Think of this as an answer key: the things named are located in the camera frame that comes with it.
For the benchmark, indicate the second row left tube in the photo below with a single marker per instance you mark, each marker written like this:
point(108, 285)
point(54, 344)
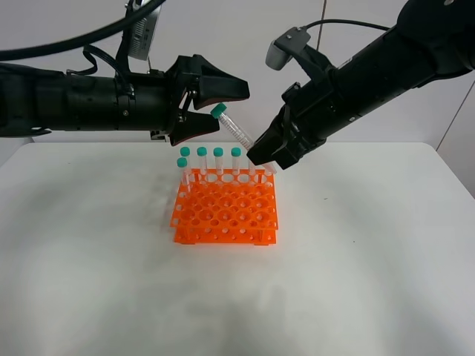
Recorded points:
point(182, 164)

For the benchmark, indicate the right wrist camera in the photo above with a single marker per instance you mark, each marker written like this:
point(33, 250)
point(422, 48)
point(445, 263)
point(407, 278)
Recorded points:
point(286, 47)

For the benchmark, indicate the green-capped test tube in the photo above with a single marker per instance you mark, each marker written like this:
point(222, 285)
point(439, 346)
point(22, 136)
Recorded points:
point(219, 112)

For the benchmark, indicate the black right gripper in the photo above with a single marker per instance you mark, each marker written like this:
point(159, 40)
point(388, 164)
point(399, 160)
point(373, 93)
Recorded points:
point(311, 113)

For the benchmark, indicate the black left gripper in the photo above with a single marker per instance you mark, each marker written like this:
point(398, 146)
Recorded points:
point(162, 100)

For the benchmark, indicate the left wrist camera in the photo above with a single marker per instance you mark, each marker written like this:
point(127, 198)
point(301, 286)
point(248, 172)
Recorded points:
point(142, 35)

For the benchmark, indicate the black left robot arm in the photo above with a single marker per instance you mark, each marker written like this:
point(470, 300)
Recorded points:
point(36, 102)

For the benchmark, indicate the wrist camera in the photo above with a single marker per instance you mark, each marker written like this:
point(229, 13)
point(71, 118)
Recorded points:
point(142, 35)
point(286, 47)

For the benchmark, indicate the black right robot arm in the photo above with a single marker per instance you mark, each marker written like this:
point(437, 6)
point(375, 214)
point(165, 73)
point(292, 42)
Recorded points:
point(431, 41)

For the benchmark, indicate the orange test tube rack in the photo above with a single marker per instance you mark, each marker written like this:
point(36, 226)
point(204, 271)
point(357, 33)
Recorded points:
point(233, 209)

